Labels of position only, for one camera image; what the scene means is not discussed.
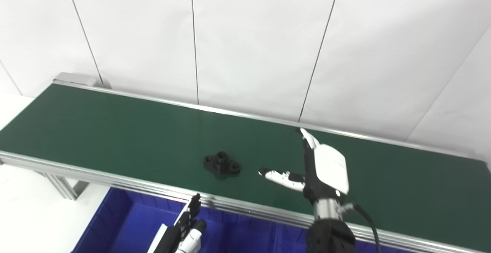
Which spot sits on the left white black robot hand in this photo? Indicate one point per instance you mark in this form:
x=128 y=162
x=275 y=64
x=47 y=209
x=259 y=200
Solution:
x=178 y=237

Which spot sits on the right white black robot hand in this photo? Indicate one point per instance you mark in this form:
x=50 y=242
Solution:
x=330 y=168

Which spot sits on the black flanged metal part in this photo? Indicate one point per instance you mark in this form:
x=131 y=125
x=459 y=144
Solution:
x=221 y=164

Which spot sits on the blue plastic bin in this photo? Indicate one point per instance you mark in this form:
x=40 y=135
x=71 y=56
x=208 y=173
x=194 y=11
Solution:
x=130 y=222
x=291 y=241

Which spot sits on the green conveyor belt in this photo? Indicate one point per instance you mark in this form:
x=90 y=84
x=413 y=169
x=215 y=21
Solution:
x=115 y=130

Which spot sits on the aluminium conveyor support leg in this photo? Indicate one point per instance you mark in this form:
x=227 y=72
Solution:
x=63 y=186

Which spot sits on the grey conveyor end housing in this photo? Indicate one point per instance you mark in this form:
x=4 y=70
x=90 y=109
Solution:
x=78 y=79

